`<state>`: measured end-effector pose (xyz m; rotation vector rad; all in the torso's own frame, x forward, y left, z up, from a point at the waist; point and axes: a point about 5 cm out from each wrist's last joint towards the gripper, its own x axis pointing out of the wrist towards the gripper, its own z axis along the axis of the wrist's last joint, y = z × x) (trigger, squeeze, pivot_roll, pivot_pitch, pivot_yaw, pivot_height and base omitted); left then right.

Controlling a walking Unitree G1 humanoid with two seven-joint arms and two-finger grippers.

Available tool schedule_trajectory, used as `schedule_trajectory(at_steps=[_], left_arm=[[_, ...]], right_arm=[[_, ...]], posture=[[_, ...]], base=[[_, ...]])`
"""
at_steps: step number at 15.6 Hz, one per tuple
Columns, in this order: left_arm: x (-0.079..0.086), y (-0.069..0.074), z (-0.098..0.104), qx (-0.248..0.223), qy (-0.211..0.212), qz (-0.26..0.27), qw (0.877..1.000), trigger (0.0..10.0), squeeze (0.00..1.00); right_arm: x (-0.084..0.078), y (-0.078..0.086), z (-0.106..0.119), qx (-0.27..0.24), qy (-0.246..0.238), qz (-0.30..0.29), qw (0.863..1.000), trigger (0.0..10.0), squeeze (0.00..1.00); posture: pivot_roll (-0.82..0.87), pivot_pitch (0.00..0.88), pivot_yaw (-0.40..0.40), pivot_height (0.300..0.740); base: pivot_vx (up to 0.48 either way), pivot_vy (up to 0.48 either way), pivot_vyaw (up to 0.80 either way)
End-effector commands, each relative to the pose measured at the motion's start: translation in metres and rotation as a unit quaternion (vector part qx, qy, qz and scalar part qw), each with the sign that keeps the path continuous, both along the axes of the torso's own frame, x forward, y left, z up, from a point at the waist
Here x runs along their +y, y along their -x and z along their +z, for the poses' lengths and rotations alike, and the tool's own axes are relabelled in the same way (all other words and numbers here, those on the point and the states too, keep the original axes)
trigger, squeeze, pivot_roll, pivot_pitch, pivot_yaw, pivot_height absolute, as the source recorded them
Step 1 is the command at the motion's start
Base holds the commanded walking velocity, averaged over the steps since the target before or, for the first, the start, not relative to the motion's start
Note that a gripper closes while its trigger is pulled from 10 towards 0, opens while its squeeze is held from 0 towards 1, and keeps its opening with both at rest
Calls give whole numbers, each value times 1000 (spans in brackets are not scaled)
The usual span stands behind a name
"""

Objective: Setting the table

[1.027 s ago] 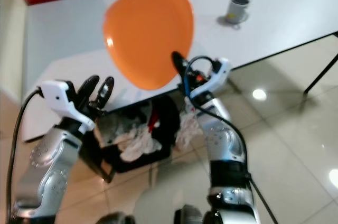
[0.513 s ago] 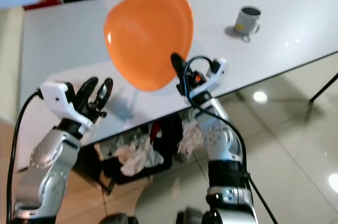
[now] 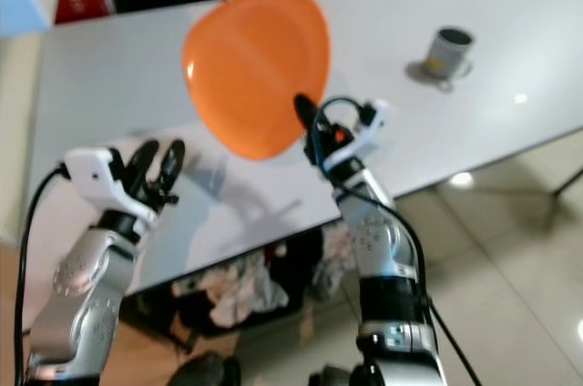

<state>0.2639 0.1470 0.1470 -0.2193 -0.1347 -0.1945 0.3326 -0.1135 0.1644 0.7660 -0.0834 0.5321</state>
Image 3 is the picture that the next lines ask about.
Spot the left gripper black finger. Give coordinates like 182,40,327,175
159,138,186,194
126,140,158,191

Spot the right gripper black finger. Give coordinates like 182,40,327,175
293,93,325,141

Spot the orange round plate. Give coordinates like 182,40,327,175
182,0,332,162

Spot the black basket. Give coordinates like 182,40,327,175
146,231,329,341

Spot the white crumpled cloth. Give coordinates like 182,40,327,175
200,254,288,328

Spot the grey crumpled cloth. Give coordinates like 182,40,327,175
310,227,356,300

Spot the grey mug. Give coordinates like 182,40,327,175
424,27,476,88

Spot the dark left robot foot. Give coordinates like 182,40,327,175
169,354,242,386

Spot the dark robot foot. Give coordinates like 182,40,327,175
308,363,365,386
169,354,242,386

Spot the dark right robot foot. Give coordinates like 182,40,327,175
308,363,365,386

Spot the black table leg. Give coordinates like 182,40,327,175
549,163,583,198

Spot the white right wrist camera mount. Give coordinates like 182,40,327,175
323,99,391,168

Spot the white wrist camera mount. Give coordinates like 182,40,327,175
323,99,391,168
66,147,160,223

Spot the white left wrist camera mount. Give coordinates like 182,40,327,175
66,147,160,223

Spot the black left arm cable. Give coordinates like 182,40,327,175
14,166,72,386

